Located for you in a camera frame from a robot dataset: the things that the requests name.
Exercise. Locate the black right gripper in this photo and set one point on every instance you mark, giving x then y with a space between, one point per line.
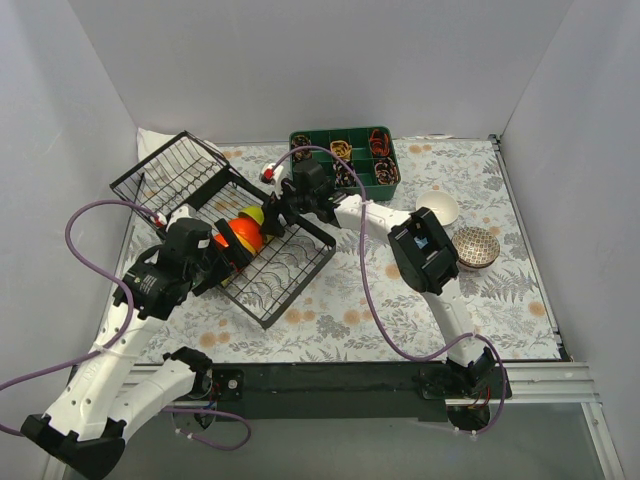
279 212

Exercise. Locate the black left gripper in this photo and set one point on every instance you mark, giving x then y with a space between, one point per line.
220 257

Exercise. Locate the red orange bowl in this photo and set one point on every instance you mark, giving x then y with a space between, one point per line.
221 242

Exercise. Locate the white bowl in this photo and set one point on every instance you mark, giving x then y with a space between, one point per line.
442 204

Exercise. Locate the red floral patterned bowl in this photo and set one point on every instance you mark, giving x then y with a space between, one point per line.
472 267

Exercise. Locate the brown lattice patterned bowl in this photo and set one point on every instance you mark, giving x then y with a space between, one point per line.
476 245

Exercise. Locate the yellow orange bowl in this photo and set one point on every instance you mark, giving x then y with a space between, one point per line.
248 245

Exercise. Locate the blue bowl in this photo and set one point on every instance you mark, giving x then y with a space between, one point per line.
421 242

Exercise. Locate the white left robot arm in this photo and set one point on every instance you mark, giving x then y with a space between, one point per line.
89 425

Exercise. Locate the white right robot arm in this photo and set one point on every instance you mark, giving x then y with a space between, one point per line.
424 254

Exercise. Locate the floral patterned table mat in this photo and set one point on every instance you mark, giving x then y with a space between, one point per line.
358 308

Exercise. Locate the brown spotted rolled band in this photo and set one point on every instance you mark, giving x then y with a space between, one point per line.
297 141

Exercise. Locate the white cloth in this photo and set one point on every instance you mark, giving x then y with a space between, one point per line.
178 152

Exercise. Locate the yellow rolled band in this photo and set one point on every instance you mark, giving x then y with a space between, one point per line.
341 148

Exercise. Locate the green compartment tray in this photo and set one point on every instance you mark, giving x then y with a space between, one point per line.
362 161

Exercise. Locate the pink floral rolled band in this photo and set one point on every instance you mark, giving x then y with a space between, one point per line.
386 171

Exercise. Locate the orange black rolled band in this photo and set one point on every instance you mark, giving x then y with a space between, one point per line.
380 143

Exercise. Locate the black base bar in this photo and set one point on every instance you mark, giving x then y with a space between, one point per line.
352 390

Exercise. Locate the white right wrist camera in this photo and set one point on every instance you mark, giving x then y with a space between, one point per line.
274 176

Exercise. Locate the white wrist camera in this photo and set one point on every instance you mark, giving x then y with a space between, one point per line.
274 176
162 221

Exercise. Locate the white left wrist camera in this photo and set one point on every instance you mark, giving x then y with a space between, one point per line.
162 221

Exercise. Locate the black wire dish rack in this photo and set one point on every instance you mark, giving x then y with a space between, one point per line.
284 266

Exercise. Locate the aluminium frame rail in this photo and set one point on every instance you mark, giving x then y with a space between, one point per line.
384 421

